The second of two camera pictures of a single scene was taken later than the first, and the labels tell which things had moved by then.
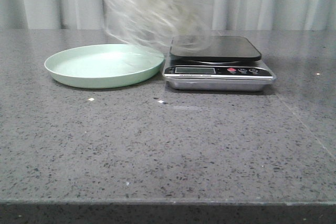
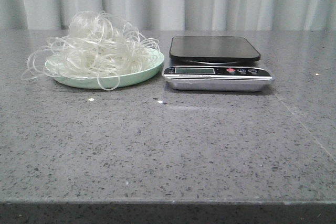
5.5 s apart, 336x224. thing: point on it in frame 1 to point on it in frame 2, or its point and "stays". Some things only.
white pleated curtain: [240, 1] stays
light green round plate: [103, 66] stays
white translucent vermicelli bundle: [167, 9] to [98, 46]
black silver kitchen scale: [221, 63] stays
